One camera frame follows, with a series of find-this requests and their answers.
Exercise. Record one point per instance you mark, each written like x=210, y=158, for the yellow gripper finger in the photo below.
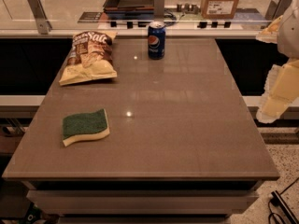
x=271, y=32
x=281, y=88

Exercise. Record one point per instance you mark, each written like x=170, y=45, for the blue Pepsi can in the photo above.
x=156, y=40

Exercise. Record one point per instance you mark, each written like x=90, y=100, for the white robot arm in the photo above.
x=288, y=38

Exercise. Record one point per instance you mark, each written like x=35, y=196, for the brown and yellow chip bag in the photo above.
x=90, y=58

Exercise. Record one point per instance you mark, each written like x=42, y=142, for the cardboard box with label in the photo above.
x=218, y=9

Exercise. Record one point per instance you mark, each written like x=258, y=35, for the black power strip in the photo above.
x=278, y=201

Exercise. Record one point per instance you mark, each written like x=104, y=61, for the green and yellow sponge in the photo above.
x=85, y=127

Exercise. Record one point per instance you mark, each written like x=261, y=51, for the grey table drawer front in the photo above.
x=141, y=202

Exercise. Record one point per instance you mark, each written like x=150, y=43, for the right metal glass bracket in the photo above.
x=276, y=8

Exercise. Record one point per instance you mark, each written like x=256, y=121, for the metal glass bracket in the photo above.
x=42, y=23
x=158, y=10
x=276, y=8

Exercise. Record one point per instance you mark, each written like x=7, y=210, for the middle metal glass bracket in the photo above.
x=158, y=10

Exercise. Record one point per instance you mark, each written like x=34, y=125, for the left metal glass bracket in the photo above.
x=42, y=23

